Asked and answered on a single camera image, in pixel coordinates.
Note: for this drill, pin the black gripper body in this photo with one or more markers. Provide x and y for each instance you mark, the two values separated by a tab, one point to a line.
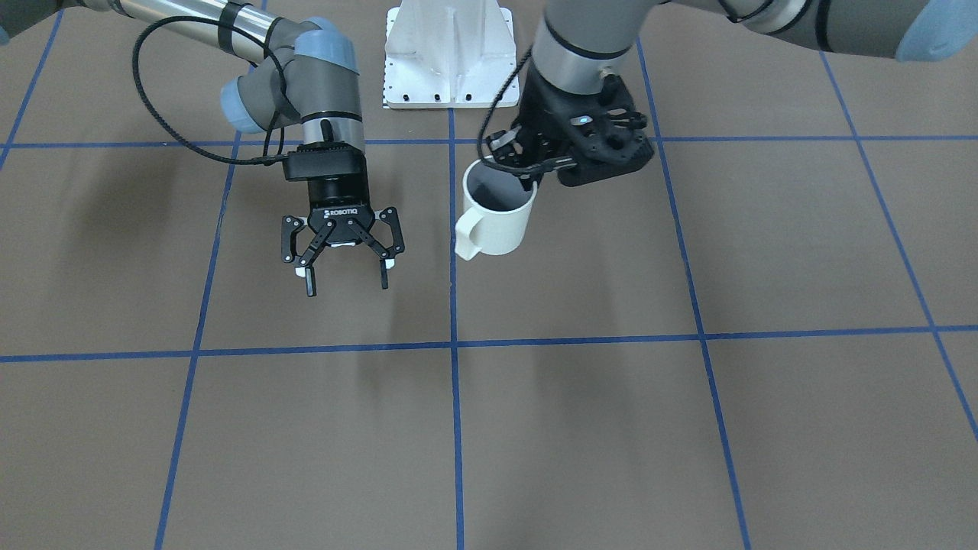
337	200
544	107

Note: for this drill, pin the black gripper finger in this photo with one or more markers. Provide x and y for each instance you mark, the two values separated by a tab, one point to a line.
532	175
386	254
504	152
303	261

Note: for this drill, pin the white ceramic mug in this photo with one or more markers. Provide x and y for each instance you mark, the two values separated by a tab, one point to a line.
497	210

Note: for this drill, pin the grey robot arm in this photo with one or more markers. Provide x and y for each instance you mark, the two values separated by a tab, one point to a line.
301	93
576	43

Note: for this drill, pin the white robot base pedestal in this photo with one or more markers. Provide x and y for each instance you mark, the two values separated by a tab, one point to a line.
447	54

